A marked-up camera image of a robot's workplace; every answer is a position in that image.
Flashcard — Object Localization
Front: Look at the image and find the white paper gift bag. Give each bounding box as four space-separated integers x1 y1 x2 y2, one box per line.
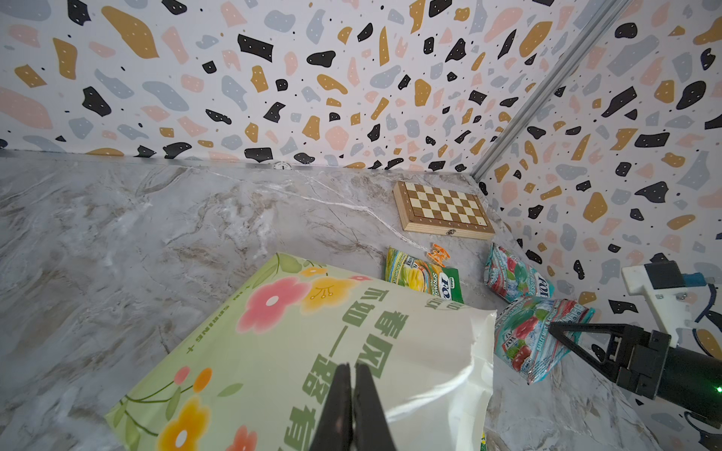
106 254 496 450

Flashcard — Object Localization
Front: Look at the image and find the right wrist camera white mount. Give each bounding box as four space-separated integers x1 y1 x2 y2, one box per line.
622 260 714 348

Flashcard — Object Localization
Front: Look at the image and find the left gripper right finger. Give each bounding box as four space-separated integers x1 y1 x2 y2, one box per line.
353 364 397 451

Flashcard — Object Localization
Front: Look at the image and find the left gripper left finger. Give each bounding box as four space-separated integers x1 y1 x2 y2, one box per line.
309 364 353 451

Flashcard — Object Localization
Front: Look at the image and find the green lemon candy packet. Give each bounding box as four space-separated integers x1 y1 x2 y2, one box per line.
385 247 464 304

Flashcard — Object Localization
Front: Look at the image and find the small orange plastic clip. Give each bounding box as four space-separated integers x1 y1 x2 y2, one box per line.
427 244 449 267

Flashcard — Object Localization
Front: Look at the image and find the wooden folding chess board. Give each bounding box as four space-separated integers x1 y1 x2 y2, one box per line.
393 182 496 241

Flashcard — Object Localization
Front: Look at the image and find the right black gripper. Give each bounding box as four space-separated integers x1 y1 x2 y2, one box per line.
549 321 721 428

